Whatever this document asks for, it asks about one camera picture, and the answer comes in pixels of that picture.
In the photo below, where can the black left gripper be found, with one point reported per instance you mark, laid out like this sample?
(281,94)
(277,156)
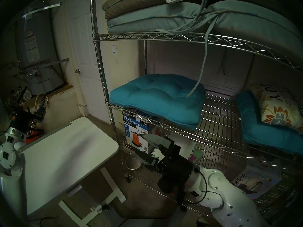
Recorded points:
(24,120)

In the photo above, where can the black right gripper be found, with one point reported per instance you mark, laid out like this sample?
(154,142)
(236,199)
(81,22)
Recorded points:
(175,172)

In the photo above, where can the teal tufted seat cushion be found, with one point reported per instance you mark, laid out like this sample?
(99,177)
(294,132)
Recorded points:
(253,127)
(153,96)

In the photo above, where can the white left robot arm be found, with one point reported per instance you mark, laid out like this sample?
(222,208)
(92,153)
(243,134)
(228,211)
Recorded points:
(9,153)

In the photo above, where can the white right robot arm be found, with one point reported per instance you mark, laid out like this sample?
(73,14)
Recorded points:
(225,195)

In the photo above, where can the light blue chair cushion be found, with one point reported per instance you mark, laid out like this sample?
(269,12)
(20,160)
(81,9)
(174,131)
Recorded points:
(153,18)
(248,20)

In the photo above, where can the taupe chair cushion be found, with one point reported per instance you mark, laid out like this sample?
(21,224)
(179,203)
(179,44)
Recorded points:
(132,4)

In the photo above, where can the crumpled foil lump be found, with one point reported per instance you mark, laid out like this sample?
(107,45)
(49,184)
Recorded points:
(28,94)

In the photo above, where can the striped candy cane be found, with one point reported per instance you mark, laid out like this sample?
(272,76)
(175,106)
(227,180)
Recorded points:
(36,97)

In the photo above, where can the clear glass bowl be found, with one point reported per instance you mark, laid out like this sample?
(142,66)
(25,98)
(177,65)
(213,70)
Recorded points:
(133,162)

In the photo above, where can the utility pump cardboard box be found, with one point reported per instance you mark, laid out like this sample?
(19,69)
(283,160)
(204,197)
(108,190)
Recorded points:
(132,129)

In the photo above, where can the white zigzag edged paper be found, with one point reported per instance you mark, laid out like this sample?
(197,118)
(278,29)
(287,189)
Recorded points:
(187,146)

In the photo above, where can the orange plastic bucket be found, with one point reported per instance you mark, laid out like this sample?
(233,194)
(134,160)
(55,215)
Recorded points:
(33,139)

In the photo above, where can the pink paper sheet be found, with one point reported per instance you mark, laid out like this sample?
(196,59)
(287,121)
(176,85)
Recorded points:
(193,157)

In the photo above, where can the green paper sheet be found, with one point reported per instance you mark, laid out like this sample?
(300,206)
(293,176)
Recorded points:
(198,155)

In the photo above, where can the grey water heater tank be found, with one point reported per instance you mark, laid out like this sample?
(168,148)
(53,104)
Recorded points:
(37,39)

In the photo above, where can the white rolling overbed table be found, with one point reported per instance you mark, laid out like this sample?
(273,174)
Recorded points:
(66,153)

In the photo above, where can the white panel door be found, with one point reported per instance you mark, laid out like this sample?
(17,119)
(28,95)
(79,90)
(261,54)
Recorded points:
(82,51)

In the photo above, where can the white window blinds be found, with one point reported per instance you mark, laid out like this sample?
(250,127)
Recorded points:
(177,61)

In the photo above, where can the floor lamp cardboard box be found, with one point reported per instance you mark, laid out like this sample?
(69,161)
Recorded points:
(258,184)

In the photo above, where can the floral print throw pillow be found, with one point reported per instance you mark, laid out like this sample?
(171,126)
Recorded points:
(279,106)

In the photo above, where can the white light switch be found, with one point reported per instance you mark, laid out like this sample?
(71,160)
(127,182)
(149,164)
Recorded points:
(114,49)

